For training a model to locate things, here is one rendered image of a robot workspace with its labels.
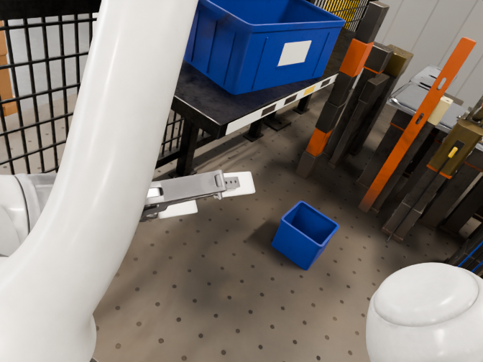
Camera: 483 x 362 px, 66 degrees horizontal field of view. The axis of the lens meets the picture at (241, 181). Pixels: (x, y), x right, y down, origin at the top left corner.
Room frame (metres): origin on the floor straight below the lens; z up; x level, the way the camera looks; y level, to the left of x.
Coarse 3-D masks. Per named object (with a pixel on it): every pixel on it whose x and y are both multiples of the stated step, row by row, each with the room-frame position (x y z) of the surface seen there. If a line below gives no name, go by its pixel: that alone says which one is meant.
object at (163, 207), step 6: (192, 198) 0.32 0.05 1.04; (198, 198) 0.33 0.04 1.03; (222, 198) 0.33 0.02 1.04; (162, 204) 0.31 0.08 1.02; (168, 204) 0.31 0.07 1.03; (174, 204) 0.32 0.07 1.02; (144, 210) 0.30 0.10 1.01; (150, 210) 0.30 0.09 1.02; (156, 210) 0.30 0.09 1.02; (162, 210) 0.31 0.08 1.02; (144, 216) 0.30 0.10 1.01
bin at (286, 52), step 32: (224, 0) 0.79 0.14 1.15; (256, 0) 0.87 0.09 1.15; (288, 0) 0.96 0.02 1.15; (192, 32) 0.71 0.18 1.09; (224, 32) 0.66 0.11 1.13; (256, 32) 0.64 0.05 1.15; (288, 32) 0.72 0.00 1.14; (320, 32) 0.81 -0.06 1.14; (192, 64) 0.70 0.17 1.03; (224, 64) 0.65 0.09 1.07; (256, 64) 0.66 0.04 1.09; (288, 64) 0.75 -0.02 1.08; (320, 64) 0.84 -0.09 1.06
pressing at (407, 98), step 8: (400, 88) 1.06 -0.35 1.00; (408, 88) 1.07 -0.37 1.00; (416, 88) 1.09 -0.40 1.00; (392, 96) 0.98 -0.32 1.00; (400, 96) 0.99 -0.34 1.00; (408, 96) 1.01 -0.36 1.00; (416, 96) 1.03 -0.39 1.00; (424, 96) 1.05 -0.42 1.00; (392, 104) 0.94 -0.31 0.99; (400, 104) 0.93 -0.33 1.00; (408, 104) 0.95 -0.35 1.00; (416, 104) 0.97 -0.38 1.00; (456, 104) 1.07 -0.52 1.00; (408, 112) 0.92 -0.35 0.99; (448, 112) 0.99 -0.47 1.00; (456, 112) 1.01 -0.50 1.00; (464, 112) 1.02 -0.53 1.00; (448, 120) 0.93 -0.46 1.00; (440, 128) 0.88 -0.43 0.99; (448, 128) 0.88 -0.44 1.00; (480, 144) 0.84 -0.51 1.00
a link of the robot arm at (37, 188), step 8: (16, 176) 0.24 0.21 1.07; (24, 176) 0.25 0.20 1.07; (32, 176) 0.25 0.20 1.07; (40, 176) 0.26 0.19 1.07; (48, 176) 0.26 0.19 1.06; (56, 176) 0.26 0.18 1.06; (24, 184) 0.23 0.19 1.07; (32, 184) 0.24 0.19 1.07; (40, 184) 0.24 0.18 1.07; (48, 184) 0.25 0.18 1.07; (24, 192) 0.23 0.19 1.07; (32, 192) 0.23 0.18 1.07; (40, 192) 0.23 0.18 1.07; (48, 192) 0.24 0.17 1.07; (32, 200) 0.22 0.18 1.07; (40, 200) 0.23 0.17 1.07; (32, 208) 0.22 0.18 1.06; (40, 208) 0.22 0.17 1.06; (32, 216) 0.21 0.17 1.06; (32, 224) 0.21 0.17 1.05
